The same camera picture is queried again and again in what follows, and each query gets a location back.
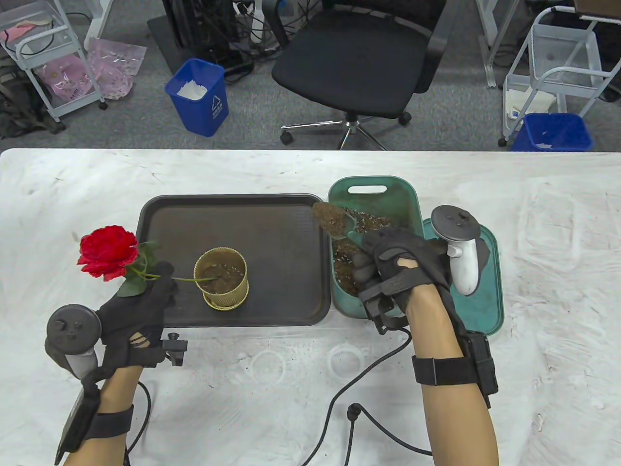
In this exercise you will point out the person's right hand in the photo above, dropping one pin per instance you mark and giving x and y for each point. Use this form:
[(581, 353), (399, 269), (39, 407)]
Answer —
[(402, 262)]

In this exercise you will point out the person's left hand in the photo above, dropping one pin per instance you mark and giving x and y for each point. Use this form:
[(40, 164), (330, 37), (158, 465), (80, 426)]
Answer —
[(133, 325)]

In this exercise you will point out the green garden trowel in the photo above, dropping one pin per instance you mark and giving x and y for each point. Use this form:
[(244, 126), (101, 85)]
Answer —
[(351, 233)]

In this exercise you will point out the red artificial rose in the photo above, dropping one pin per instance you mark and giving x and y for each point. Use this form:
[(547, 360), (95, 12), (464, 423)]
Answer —
[(106, 250)]

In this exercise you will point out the teal plastic box lid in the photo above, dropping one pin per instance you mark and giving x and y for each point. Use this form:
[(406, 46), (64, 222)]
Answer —
[(487, 301)]

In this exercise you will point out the yellow ribbed flower pot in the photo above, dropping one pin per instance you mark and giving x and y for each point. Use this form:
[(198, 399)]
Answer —
[(228, 301)]

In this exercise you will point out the person's left forearm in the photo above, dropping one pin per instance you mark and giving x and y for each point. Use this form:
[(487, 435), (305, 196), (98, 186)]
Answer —
[(119, 388)]

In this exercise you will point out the person's right forearm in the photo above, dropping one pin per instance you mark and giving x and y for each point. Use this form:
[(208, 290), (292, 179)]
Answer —
[(451, 417)]

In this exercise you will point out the white grey hand controller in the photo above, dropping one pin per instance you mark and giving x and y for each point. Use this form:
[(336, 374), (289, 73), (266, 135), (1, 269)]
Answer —
[(463, 262)]

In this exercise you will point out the dark grey hand controller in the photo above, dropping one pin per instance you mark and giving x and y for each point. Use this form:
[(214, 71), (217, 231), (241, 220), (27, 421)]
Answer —
[(72, 331)]

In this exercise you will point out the teal plastic storage box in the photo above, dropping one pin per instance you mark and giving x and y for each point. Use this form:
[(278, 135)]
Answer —
[(402, 199)]

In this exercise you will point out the dark brown plastic tray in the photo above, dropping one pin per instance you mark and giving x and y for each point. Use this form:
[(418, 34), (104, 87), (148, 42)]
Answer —
[(271, 223)]

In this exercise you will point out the plain blue plastic bin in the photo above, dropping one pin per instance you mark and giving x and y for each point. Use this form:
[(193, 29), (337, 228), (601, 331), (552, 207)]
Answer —
[(553, 131)]

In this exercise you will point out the white box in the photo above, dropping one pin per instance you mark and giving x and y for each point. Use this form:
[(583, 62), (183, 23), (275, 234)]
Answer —
[(526, 102)]

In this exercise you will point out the black office chair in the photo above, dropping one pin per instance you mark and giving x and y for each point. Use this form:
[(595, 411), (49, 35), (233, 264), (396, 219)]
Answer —
[(349, 63)]

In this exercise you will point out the blue bin with white symbol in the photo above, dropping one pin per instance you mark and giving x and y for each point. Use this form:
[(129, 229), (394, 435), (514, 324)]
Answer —
[(201, 116)]

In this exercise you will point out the white desk leg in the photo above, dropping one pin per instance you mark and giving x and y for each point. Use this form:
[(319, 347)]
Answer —
[(487, 39)]

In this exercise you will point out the white crumpled paper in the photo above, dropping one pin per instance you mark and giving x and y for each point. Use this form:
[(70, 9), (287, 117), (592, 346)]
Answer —
[(191, 91)]

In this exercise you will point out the dark green bag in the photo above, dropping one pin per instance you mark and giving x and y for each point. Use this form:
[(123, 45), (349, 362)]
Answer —
[(19, 111)]

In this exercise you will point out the pink plastic bag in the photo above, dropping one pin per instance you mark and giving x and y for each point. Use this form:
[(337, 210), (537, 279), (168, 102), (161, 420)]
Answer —
[(65, 77), (116, 63)]

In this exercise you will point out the white mesh basket trolley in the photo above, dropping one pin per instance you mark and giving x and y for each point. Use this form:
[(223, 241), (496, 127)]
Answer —
[(563, 48)]

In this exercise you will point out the white power strip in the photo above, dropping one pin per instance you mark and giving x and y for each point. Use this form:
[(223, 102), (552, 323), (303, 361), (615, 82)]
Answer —
[(252, 19)]

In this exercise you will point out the black computer tower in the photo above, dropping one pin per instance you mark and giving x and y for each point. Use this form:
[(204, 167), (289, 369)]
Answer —
[(204, 24)]

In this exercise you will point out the pink paper piece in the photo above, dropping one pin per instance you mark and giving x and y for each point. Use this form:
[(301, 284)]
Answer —
[(14, 32)]

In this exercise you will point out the white trolley with clear trays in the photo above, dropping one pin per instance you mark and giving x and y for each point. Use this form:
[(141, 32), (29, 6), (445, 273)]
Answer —
[(48, 12)]

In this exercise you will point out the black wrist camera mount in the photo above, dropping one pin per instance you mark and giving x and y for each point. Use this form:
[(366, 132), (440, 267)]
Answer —
[(175, 349), (383, 310)]

